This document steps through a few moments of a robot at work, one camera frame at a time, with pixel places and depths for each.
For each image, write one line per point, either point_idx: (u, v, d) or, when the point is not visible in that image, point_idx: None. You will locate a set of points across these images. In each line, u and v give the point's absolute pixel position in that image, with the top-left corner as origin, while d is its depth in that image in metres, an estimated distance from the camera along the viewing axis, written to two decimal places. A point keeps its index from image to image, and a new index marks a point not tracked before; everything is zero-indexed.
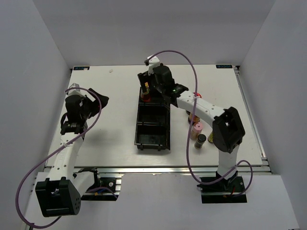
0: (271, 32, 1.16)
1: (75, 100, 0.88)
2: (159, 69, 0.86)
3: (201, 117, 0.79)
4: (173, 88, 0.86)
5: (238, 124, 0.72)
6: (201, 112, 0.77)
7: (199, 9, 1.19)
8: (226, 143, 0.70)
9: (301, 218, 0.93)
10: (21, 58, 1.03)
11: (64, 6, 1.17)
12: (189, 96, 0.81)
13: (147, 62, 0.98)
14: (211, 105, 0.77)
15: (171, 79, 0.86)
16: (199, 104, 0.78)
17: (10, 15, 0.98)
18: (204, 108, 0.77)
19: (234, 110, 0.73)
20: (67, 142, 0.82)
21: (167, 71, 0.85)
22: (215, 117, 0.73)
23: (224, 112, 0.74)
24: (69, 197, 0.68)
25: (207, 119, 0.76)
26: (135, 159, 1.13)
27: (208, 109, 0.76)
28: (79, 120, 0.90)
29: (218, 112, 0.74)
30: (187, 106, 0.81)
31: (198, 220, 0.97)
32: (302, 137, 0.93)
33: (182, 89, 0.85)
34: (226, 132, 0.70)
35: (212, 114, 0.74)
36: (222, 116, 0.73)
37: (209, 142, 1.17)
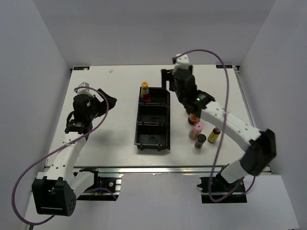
0: (271, 32, 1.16)
1: (83, 100, 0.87)
2: (181, 74, 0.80)
3: (230, 135, 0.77)
4: (197, 97, 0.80)
5: (273, 149, 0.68)
6: (232, 132, 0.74)
7: (199, 10, 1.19)
8: (259, 167, 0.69)
9: (301, 218, 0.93)
10: (21, 58, 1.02)
11: (64, 6, 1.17)
12: (217, 109, 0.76)
13: (175, 59, 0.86)
14: (244, 125, 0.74)
15: (193, 86, 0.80)
16: (230, 122, 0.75)
17: (10, 14, 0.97)
18: (236, 127, 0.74)
19: (271, 132, 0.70)
20: (69, 141, 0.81)
21: (191, 78, 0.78)
22: (251, 141, 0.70)
23: (259, 134, 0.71)
24: (63, 198, 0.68)
25: (238, 139, 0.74)
26: (135, 159, 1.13)
27: (241, 130, 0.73)
28: (86, 120, 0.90)
29: (253, 134, 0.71)
30: (213, 120, 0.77)
31: (198, 220, 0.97)
32: (302, 137, 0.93)
33: (206, 98, 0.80)
34: (260, 157, 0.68)
35: (246, 136, 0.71)
36: (257, 139, 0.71)
37: (209, 142, 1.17)
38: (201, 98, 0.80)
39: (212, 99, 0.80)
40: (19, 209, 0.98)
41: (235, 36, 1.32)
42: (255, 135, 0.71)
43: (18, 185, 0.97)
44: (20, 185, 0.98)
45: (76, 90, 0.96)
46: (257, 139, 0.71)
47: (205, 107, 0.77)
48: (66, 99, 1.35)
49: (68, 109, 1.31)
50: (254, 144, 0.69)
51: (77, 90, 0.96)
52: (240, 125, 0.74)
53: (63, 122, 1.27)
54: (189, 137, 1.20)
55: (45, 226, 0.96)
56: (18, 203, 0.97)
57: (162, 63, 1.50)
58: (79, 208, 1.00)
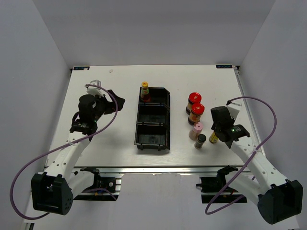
0: (271, 32, 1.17)
1: (88, 102, 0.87)
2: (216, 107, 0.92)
3: (254, 174, 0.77)
4: (233, 128, 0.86)
5: (297, 204, 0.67)
6: (257, 171, 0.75)
7: (199, 10, 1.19)
8: (273, 213, 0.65)
9: (301, 219, 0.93)
10: (20, 56, 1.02)
11: (65, 7, 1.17)
12: (248, 144, 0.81)
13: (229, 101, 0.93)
14: (271, 169, 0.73)
15: (227, 117, 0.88)
16: (258, 162, 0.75)
17: (10, 13, 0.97)
18: (263, 168, 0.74)
19: (299, 185, 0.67)
20: (73, 140, 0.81)
21: (224, 109, 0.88)
22: (273, 185, 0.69)
23: (284, 183, 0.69)
24: (60, 196, 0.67)
25: (260, 179, 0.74)
26: (135, 159, 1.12)
27: (266, 172, 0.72)
28: (90, 120, 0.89)
29: (276, 181, 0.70)
30: (242, 153, 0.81)
31: (198, 220, 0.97)
32: (303, 137, 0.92)
33: (241, 131, 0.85)
34: (279, 205, 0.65)
35: (270, 180, 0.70)
36: (279, 187, 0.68)
37: (211, 142, 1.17)
38: (236, 130, 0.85)
39: (246, 133, 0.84)
40: (19, 209, 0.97)
41: (235, 36, 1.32)
42: (279, 181, 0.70)
43: (18, 185, 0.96)
44: (20, 185, 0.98)
45: (86, 86, 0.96)
46: (281, 186, 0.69)
47: (237, 139, 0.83)
48: (66, 99, 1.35)
49: (67, 110, 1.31)
50: (276, 188, 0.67)
51: (87, 86, 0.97)
52: (267, 167, 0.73)
53: (63, 122, 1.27)
54: (190, 137, 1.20)
55: (44, 226, 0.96)
56: (18, 203, 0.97)
57: (162, 63, 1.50)
58: (80, 208, 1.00)
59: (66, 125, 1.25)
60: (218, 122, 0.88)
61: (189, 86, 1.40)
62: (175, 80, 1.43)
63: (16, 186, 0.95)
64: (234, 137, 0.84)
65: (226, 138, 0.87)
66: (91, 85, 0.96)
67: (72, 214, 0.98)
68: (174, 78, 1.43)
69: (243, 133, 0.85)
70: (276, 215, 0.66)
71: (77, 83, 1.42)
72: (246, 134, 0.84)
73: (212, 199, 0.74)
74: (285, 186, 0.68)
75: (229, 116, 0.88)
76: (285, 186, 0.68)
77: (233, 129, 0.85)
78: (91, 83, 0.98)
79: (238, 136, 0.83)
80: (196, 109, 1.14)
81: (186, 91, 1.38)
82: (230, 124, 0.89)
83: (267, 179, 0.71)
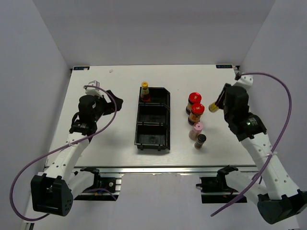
0: (271, 32, 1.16)
1: (88, 102, 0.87)
2: (235, 90, 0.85)
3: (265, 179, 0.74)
4: (248, 120, 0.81)
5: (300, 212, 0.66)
6: (269, 177, 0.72)
7: (199, 10, 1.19)
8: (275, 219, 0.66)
9: (301, 219, 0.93)
10: (20, 57, 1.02)
11: (64, 7, 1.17)
12: (264, 144, 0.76)
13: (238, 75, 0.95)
14: (285, 177, 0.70)
15: (244, 106, 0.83)
16: (272, 167, 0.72)
17: (10, 13, 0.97)
18: (276, 175, 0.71)
19: None
20: (72, 141, 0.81)
21: (243, 96, 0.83)
22: (284, 195, 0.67)
23: (296, 194, 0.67)
24: (60, 198, 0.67)
25: (271, 186, 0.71)
26: (135, 159, 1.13)
27: (278, 180, 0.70)
28: (90, 121, 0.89)
29: (288, 190, 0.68)
30: (255, 153, 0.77)
31: (198, 220, 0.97)
32: (303, 137, 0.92)
33: (257, 125, 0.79)
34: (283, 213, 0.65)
35: (281, 189, 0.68)
36: (290, 198, 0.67)
37: (211, 111, 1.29)
38: (252, 123, 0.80)
39: (263, 129, 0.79)
40: (19, 209, 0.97)
41: (235, 36, 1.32)
42: (290, 192, 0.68)
43: (18, 185, 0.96)
44: (21, 185, 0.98)
45: (85, 87, 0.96)
46: (290, 196, 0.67)
47: (252, 136, 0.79)
48: (66, 99, 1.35)
49: (68, 109, 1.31)
50: (286, 199, 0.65)
51: (86, 88, 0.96)
52: (280, 175, 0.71)
53: (63, 122, 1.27)
54: (190, 137, 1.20)
55: (44, 226, 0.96)
56: (18, 202, 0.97)
57: (162, 63, 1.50)
58: (79, 208, 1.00)
59: (66, 125, 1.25)
60: (232, 109, 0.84)
61: (188, 86, 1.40)
62: (175, 80, 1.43)
63: (16, 186, 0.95)
64: (249, 131, 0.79)
65: (239, 131, 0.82)
66: (90, 86, 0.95)
67: (72, 214, 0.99)
68: (174, 79, 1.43)
69: (260, 129, 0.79)
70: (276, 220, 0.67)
71: (77, 83, 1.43)
72: (262, 131, 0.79)
73: (231, 201, 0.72)
74: (295, 197, 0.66)
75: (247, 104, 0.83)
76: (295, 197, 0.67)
77: (249, 122, 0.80)
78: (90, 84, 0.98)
79: (253, 132, 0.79)
80: (196, 109, 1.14)
81: (186, 91, 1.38)
82: (245, 113, 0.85)
83: (278, 188, 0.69)
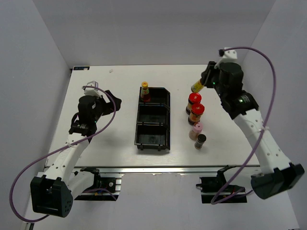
0: (271, 32, 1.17)
1: (88, 102, 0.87)
2: (229, 66, 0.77)
3: (258, 154, 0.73)
4: (241, 97, 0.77)
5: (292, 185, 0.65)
6: (261, 152, 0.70)
7: (199, 10, 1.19)
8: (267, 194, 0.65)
9: (301, 218, 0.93)
10: (20, 57, 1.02)
11: (64, 7, 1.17)
12: (256, 120, 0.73)
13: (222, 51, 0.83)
14: (277, 150, 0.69)
15: (239, 83, 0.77)
16: (264, 142, 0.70)
17: (10, 13, 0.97)
18: (267, 149, 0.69)
19: (302, 170, 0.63)
20: (72, 142, 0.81)
21: (238, 73, 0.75)
22: (276, 169, 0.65)
23: (288, 166, 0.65)
24: (60, 200, 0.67)
25: (264, 160, 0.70)
26: (135, 159, 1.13)
27: (271, 154, 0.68)
28: (90, 121, 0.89)
29: (280, 164, 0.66)
30: (248, 129, 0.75)
31: (198, 220, 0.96)
32: (303, 137, 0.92)
33: (250, 102, 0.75)
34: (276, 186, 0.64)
35: (273, 163, 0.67)
36: (282, 171, 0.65)
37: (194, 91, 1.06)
38: (244, 100, 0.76)
39: (255, 106, 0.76)
40: (19, 209, 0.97)
41: (235, 36, 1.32)
42: (282, 165, 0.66)
43: (18, 185, 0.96)
44: (20, 185, 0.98)
45: (83, 88, 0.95)
46: (282, 169, 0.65)
47: (244, 113, 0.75)
48: (66, 99, 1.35)
49: (68, 109, 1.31)
50: (277, 173, 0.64)
51: (85, 88, 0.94)
52: (273, 149, 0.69)
53: (63, 122, 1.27)
54: (190, 137, 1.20)
55: (44, 226, 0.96)
56: (18, 202, 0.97)
57: (162, 64, 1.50)
58: (80, 208, 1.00)
59: (66, 125, 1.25)
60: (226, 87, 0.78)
61: (189, 86, 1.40)
62: (175, 80, 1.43)
63: (16, 186, 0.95)
64: (242, 109, 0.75)
65: (231, 109, 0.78)
66: (88, 86, 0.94)
67: (72, 214, 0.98)
68: (174, 79, 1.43)
69: (252, 106, 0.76)
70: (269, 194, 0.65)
71: (77, 83, 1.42)
72: (254, 107, 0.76)
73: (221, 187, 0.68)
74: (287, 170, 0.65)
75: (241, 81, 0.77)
76: (287, 170, 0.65)
77: (242, 100, 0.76)
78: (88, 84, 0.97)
79: (245, 109, 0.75)
80: (196, 109, 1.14)
81: (186, 91, 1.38)
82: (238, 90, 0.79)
83: (270, 161, 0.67)
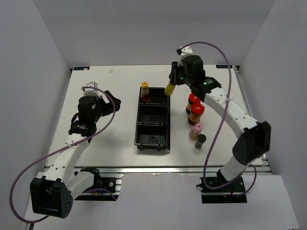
0: (271, 32, 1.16)
1: (88, 103, 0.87)
2: (189, 58, 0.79)
3: (229, 122, 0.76)
4: (205, 81, 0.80)
5: (266, 143, 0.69)
6: (230, 118, 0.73)
7: (199, 10, 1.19)
8: (247, 157, 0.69)
9: (301, 218, 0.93)
10: (20, 57, 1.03)
11: (64, 7, 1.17)
12: (221, 95, 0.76)
13: (180, 50, 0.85)
14: (243, 113, 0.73)
15: (201, 69, 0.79)
16: (230, 109, 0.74)
17: (10, 13, 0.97)
18: (235, 114, 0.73)
19: (268, 126, 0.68)
20: (72, 143, 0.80)
21: (199, 61, 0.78)
22: (245, 128, 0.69)
23: (255, 125, 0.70)
24: (60, 200, 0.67)
25: (234, 126, 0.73)
26: (135, 159, 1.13)
27: (239, 118, 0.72)
28: (90, 121, 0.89)
29: (249, 124, 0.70)
30: (215, 104, 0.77)
31: (198, 219, 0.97)
32: (302, 136, 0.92)
33: (213, 83, 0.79)
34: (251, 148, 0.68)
35: (242, 124, 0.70)
36: (253, 130, 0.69)
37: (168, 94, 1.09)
38: (208, 83, 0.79)
39: (218, 85, 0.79)
40: (19, 209, 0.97)
41: (235, 36, 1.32)
42: (251, 124, 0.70)
43: (18, 185, 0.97)
44: (20, 185, 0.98)
45: (83, 89, 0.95)
46: (252, 128, 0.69)
47: (209, 92, 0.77)
48: (66, 99, 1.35)
49: (67, 109, 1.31)
50: (248, 132, 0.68)
51: (84, 89, 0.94)
52: (239, 113, 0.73)
53: (63, 122, 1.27)
54: (190, 137, 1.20)
55: (44, 226, 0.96)
56: (18, 202, 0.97)
57: (162, 64, 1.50)
58: (80, 208, 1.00)
59: (65, 125, 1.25)
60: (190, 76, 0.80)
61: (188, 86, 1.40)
62: None
63: (16, 185, 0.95)
64: (207, 90, 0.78)
65: (199, 94, 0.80)
66: (88, 87, 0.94)
67: (72, 214, 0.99)
68: None
69: (216, 85, 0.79)
70: (249, 157, 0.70)
71: (77, 83, 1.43)
72: (218, 86, 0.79)
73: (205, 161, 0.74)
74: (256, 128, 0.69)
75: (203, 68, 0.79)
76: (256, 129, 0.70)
77: (206, 83, 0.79)
78: (88, 85, 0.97)
79: (210, 88, 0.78)
80: (196, 109, 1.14)
81: (186, 91, 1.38)
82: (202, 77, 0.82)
83: (240, 124, 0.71)
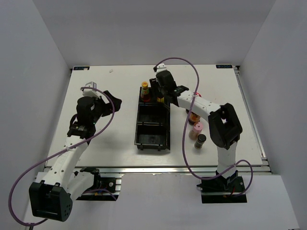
0: (271, 31, 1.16)
1: (87, 104, 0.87)
2: (160, 73, 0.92)
3: (200, 115, 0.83)
4: (175, 89, 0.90)
5: (236, 122, 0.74)
6: (198, 109, 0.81)
7: (199, 9, 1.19)
8: (222, 137, 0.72)
9: (301, 219, 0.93)
10: (21, 58, 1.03)
11: (64, 7, 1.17)
12: (188, 94, 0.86)
13: (156, 68, 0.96)
14: (208, 102, 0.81)
15: (172, 81, 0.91)
16: (197, 101, 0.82)
17: (10, 14, 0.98)
18: (202, 104, 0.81)
19: (231, 107, 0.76)
20: (70, 145, 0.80)
21: (168, 74, 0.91)
22: (211, 112, 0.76)
23: (221, 108, 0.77)
24: (59, 204, 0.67)
25: (204, 115, 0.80)
26: (135, 159, 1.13)
27: (205, 106, 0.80)
28: (89, 123, 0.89)
29: (214, 108, 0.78)
30: (185, 103, 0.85)
31: (198, 220, 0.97)
32: (301, 136, 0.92)
33: (182, 88, 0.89)
34: (223, 128, 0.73)
35: (208, 110, 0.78)
36: (218, 112, 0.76)
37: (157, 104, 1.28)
38: (178, 89, 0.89)
39: (186, 89, 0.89)
40: (19, 209, 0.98)
41: (235, 36, 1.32)
42: (215, 108, 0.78)
43: (18, 186, 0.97)
44: (20, 185, 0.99)
45: (82, 89, 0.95)
46: (217, 110, 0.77)
47: (179, 95, 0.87)
48: (66, 99, 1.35)
49: (67, 109, 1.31)
50: (214, 113, 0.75)
51: (83, 90, 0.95)
52: (205, 103, 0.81)
53: (63, 122, 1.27)
54: (189, 137, 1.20)
55: (44, 227, 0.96)
56: (19, 203, 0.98)
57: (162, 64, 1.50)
58: (80, 208, 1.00)
59: (65, 124, 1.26)
60: (163, 86, 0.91)
61: (189, 86, 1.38)
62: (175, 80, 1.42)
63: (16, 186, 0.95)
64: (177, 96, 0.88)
65: (173, 100, 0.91)
66: (86, 87, 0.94)
67: (72, 214, 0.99)
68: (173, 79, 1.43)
69: (184, 89, 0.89)
70: (224, 137, 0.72)
71: (77, 83, 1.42)
72: (186, 89, 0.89)
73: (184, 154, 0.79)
74: (221, 110, 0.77)
75: (173, 79, 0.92)
76: (223, 112, 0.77)
77: (175, 90, 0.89)
78: (87, 85, 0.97)
79: (180, 93, 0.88)
80: None
81: None
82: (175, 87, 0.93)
83: (206, 110, 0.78)
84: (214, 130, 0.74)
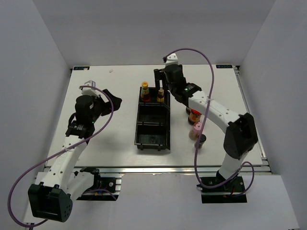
0: (271, 31, 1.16)
1: (86, 103, 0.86)
2: (169, 67, 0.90)
3: (214, 120, 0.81)
4: (185, 87, 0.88)
5: (253, 133, 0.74)
6: (214, 115, 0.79)
7: (199, 10, 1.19)
8: (238, 149, 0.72)
9: (301, 219, 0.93)
10: (21, 58, 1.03)
11: (64, 7, 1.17)
12: (202, 97, 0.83)
13: (165, 58, 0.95)
14: (225, 109, 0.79)
15: (182, 77, 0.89)
16: (214, 108, 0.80)
17: (10, 14, 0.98)
18: (218, 111, 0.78)
19: (250, 116, 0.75)
20: (69, 146, 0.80)
21: (179, 69, 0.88)
22: (230, 122, 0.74)
23: (239, 118, 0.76)
24: (58, 206, 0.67)
25: (219, 122, 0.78)
26: (135, 159, 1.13)
27: (222, 114, 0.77)
28: (88, 122, 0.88)
29: (232, 118, 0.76)
30: (199, 107, 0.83)
31: (198, 220, 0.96)
32: (301, 136, 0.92)
33: (194, 88, 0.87)
34: (240, 141, 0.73)
35: (226, 120, 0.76)
36: (236, 122, 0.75)
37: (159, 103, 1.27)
38: (189, 88, 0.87)
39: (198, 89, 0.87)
40: (19, 209, 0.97)
41: (235, 36, 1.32)
42: (233, 118, 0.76)
43: (17, 186, 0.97)
44: (20, 186, 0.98)
45: (81, 88, 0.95)
46: (236, 121, 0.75)
47: (191, 96, 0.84)
48: (66, 99, 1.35)
49: (67, 109, 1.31)
50: (233, 125, 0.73)
51: (82, 89, 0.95)
52: (222, 110, 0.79)
53: (63, 122, 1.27)
54: (189, 137, 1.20)
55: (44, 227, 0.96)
56: (19, 203, 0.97)
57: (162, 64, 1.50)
58: (80, 208, 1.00)
59: (65, 124, 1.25)
60: (172, 83, 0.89)
61: None
62: None
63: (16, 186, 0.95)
64: (189, 95, 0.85)
65: (183, 99, 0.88)
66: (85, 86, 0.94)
67: (72, 214, 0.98)
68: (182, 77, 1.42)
69: (196, 89, 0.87)
70: (240, 149, 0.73)
71: (77, 83, 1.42)
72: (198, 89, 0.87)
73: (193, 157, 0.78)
74: (240, 120, 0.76)
75: (183, 76, 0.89)
76: (240, 121, 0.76)
77: (186, 89, 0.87)
78: (86, 84, 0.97)
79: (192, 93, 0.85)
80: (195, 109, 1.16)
81: None
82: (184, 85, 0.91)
83: (224, 120, 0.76)
84: (230, 141, 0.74)
